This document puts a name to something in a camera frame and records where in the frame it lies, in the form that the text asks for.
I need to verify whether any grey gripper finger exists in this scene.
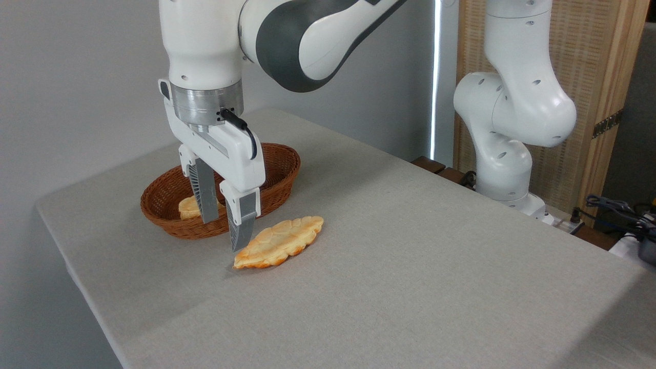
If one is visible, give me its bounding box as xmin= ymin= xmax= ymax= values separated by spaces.
xmin=178 ymin=145 xmax=221 ymax=224
xmin=220 ymin=180 xmax=261 ymax=252

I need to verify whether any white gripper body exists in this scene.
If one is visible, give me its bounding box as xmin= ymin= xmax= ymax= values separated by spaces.
xmin=158 ymin=79 xmax=267 ymax=193

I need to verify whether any long golden braided bread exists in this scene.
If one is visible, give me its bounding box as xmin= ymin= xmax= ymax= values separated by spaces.
xmin=233 ymin=215 xmax=325 ymax=270

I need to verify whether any small pale bread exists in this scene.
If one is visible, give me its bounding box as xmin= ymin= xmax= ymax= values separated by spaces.
xmin=178 ymin=194 xmax=227 ymax=221

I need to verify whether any brown woven wicker basket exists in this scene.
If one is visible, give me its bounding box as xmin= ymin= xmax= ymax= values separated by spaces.
xmin=140 ymin=142 xmax=302 ymax=240

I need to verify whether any grey fabric tablecloth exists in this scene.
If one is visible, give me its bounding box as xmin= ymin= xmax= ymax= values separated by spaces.
xmin=35 ymin=108 xmax=656 ymax=369

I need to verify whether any dark brown wooden block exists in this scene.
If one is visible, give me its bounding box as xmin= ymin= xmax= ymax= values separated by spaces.
xmin=411 ymin=156 xmax=447 ymax=174
xmin=436 ymin=167 xmax=476 ymax=190

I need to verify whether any wooden woven folding screen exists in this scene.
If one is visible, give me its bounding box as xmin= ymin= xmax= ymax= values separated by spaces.
xmin=454 ymin=0 xmax=651 ymax=229

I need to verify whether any metal screen hinge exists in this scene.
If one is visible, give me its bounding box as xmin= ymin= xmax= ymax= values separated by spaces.
xmin=592 ymin=109 xmax=624 ymax=139

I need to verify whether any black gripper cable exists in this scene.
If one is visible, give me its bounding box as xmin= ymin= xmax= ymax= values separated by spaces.
xmin=217 ymin=107 xmax=258 ymax=160

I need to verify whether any black cable bundle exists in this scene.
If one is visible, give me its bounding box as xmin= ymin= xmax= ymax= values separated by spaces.
xmin=585 ymin=194 xmax=656 ymax=237

